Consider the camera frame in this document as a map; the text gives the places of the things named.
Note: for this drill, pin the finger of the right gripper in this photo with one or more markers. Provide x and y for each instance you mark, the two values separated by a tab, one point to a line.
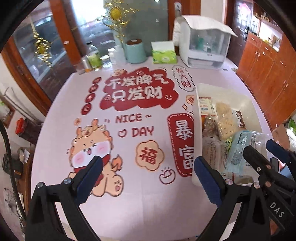
264	168
285	156

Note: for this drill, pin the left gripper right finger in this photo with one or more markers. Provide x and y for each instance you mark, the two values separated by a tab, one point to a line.
252	222

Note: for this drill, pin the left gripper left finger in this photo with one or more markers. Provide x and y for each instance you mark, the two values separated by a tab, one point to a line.
43	221

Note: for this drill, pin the large white-blue snack bag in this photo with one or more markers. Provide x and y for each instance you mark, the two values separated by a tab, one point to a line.
236	162

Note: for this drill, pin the green snack pouch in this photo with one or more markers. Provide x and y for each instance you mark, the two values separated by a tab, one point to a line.
228	142

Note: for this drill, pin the brown snowflake snack pack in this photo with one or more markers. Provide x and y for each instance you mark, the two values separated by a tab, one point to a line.
240	120

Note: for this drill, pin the brown bread slice pack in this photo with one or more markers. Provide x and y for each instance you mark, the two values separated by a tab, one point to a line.
215	153

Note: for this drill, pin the puffed rice cake pack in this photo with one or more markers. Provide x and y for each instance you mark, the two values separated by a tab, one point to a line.
226	124

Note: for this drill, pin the mixed nut bar pack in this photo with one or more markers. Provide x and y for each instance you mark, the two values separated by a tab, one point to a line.
210	127

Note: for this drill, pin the black smartphone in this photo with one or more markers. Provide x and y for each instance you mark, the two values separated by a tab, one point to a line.
275	164

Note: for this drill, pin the cardboard box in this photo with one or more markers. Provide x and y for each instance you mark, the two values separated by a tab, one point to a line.
280	136

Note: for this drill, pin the white plastic storage bin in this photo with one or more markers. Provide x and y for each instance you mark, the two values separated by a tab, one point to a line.
238	102

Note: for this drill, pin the orange wooden cabinet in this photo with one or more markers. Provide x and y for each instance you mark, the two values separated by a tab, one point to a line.
270	77

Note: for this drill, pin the pink printed table mat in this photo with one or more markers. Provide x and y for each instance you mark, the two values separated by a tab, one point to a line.
142	119

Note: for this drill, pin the white desktop cabinet appliance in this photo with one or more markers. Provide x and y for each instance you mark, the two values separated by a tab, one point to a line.
203	42

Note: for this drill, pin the green tissue pack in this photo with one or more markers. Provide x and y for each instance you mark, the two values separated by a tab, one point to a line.
163	52

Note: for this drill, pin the green label bottle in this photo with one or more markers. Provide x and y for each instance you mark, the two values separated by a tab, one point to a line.
93	56

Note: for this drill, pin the small glass jar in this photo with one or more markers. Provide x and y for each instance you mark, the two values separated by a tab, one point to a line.
105	60

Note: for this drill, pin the teal cylindrical canister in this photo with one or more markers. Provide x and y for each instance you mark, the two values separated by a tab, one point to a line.
135	52

